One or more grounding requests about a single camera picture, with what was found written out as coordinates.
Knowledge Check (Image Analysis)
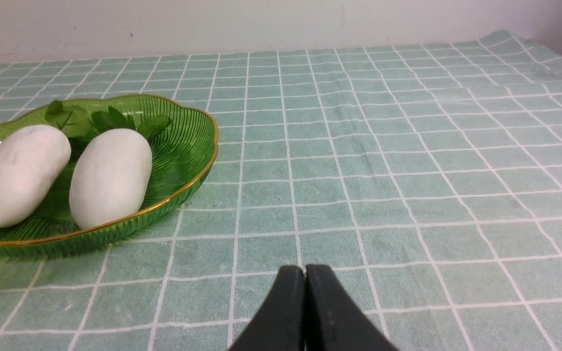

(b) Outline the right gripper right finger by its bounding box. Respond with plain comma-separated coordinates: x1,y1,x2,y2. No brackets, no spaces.
304,264,397,351

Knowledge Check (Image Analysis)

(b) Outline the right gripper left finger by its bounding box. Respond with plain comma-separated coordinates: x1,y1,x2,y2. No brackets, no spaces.
228,265,305,351

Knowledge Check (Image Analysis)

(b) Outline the white radish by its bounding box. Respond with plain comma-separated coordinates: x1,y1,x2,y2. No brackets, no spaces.
69,106,171,229
0,100,72,228

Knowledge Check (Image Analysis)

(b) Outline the green checkered tablecloth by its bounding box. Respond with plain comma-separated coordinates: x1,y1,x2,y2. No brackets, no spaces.
0,31,562,351

